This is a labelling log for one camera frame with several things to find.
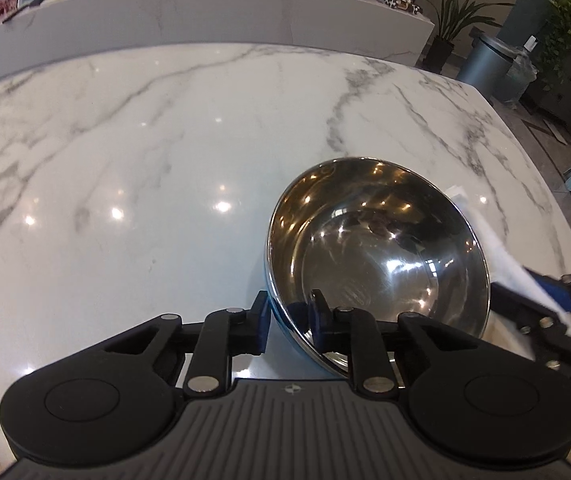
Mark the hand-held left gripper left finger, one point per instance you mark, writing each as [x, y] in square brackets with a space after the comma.
[261, 324]

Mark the clear water jug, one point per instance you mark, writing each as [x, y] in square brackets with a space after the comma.
[518, 77]

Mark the grey trash bin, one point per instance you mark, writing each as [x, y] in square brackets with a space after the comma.
[480, 67]

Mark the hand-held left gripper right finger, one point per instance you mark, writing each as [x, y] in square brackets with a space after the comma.
[321, 321]

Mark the long-leaf plant in black pot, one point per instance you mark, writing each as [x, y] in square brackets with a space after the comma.
[448, 15]

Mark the white cleaning cloth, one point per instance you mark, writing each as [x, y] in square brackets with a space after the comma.
[503, 260]

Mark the white marble counter ledge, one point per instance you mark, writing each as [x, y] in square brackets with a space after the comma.
[165, 5]

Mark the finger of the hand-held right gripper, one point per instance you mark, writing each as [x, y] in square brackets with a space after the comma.
[548, 332]
[560, 290]

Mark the blue bowl with steel interior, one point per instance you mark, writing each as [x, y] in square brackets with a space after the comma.
[365, 240]

